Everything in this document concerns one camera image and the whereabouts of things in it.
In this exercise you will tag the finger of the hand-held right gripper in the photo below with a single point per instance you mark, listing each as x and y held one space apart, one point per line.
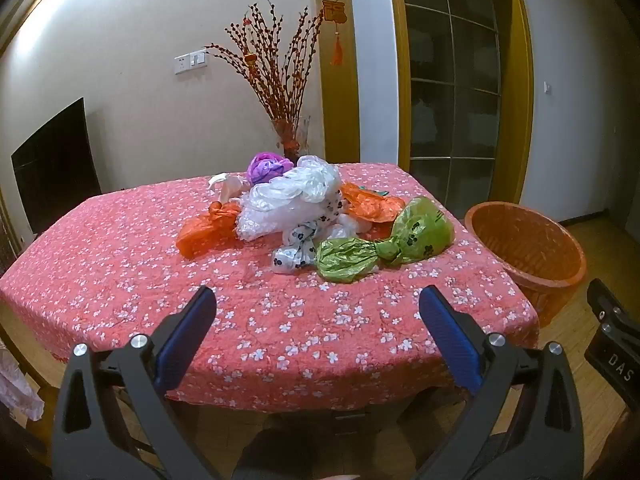
612 307

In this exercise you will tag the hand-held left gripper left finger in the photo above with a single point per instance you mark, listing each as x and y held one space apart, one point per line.
187 332

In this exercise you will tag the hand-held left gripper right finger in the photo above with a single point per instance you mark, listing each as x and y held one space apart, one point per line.
450 335

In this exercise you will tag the orange plastic waste basket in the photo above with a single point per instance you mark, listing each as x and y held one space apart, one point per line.
530 255

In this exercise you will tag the knotted orange plastic bag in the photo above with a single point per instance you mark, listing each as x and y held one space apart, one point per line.
205 232

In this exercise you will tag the light green plastic bag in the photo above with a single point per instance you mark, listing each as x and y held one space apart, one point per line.
420 232

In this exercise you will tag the white paw print bag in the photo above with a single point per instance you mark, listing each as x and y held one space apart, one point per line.
297 250

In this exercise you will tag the frosted white plastic bag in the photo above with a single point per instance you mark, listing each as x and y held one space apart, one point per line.
222 182

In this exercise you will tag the dark green plastic bag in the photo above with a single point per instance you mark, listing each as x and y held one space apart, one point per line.
381 193

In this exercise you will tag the clear plastic bag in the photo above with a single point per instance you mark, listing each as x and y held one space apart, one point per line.
290 195

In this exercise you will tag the purple plastic bag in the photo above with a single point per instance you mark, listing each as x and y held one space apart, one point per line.
267 167

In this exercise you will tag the red floral tablecloth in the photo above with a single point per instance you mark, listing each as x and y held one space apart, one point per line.
150 285

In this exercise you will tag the pale pink cloth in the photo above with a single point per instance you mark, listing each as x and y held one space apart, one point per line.
17 385

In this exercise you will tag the black television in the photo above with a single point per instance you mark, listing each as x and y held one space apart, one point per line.
55 170

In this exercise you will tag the glass vase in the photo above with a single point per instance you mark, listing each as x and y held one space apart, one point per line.
292 135

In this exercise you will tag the red dried branch bouquet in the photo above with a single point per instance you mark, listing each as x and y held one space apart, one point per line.
277 70

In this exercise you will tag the small red hanging ornament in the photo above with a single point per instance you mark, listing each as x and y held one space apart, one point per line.
249 57

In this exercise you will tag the glass door with wooden frame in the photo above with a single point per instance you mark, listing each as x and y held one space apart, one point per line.
452 85

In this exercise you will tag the white wall socket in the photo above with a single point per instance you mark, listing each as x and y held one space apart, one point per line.
182 64

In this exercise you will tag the red tasselled wall decoration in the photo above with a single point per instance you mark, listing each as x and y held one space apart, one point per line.
335 12

